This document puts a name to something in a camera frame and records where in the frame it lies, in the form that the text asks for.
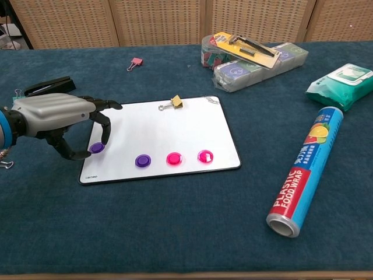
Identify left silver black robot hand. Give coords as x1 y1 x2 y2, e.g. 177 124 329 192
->
8 92 124 161

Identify purple round magnet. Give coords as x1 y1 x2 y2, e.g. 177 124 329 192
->
89 142 106 155
135 154 152 169

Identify pink round magnet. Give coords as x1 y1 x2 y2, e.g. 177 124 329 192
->
197 149 215 165
166 152 184 166

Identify black stapler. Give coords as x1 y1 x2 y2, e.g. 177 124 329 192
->
23 76 77 97

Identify pink binder clip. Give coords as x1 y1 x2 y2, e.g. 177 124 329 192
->
126 57 145 72

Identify white magnetic board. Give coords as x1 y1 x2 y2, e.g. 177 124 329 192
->
78 95 242 185

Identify woven wooden folding screen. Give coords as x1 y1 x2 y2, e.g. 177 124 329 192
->
8 0 373 50

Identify clear box of binder clips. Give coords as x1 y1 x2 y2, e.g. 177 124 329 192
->
200 34 242 71

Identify blue felt table cover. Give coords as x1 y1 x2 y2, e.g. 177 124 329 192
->
0 40 373 277

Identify wrapped row of tissue packs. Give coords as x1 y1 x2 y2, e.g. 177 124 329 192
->
212 43 309 93

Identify razor in yellow blister pack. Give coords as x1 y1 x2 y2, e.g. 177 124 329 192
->
210 31 282 69

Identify blue plastic food wrap roll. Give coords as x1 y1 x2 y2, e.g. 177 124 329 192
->
266 106 344 239

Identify green wet wipes pack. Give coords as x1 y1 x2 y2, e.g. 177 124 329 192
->
304 63 373 112

